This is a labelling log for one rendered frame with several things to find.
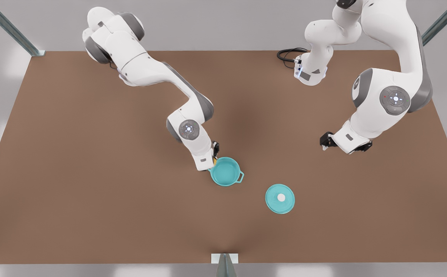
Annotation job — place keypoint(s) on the yellow potato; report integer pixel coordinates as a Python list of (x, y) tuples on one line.
[(215, 160)]

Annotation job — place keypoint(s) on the teal pot lid white knob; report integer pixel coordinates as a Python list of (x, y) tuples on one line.
[(280, 199)]

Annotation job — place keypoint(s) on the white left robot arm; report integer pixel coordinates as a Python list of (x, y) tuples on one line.
[(394, 46)]

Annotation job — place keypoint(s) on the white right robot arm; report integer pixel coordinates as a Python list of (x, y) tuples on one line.
[(142, 69)]

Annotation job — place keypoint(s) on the silver frame post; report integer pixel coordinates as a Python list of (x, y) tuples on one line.
[(224, 265), (441, 21), (10, 29)]

